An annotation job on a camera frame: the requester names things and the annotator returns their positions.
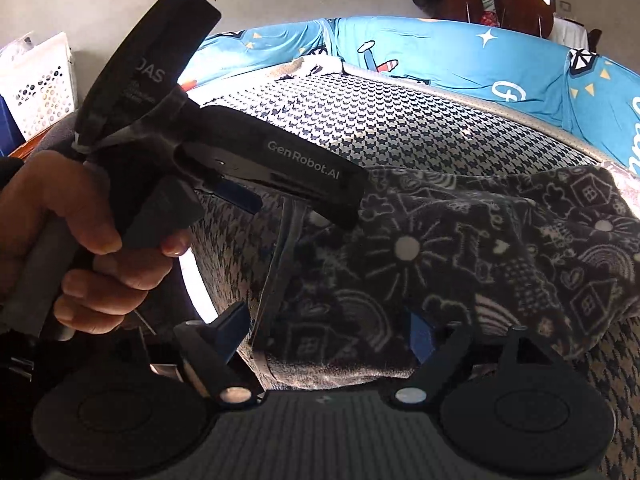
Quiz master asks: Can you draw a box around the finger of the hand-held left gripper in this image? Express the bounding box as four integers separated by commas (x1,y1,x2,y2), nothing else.
202,176,263,214

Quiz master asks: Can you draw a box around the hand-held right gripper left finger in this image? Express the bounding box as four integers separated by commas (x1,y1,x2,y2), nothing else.
172,302,257,407

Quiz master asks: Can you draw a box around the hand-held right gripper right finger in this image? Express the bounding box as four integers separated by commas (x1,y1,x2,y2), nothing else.
392,310,557,407

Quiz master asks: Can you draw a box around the grey patterned fleece jacket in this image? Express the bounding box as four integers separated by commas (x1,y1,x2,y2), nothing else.
247,164,640,392

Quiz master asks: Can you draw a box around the person's left hand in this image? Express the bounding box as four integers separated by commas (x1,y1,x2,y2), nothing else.
0,152,194,336

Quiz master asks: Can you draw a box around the white laundry basket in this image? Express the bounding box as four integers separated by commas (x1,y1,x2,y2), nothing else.
0,31,79,144

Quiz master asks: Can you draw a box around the houndstooth sofa seat cover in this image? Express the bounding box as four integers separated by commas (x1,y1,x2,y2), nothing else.
177,57,640,480

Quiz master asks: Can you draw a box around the blue printed sofa cover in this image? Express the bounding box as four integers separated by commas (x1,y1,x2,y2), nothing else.
177,16,640,177

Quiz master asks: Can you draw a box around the brown wooden chair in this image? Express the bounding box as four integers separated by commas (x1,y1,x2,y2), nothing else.
494,0,555,39
439,0,489,24

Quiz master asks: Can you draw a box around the dining table with white cloth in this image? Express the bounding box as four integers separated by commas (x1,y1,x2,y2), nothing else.
547,17,591,49

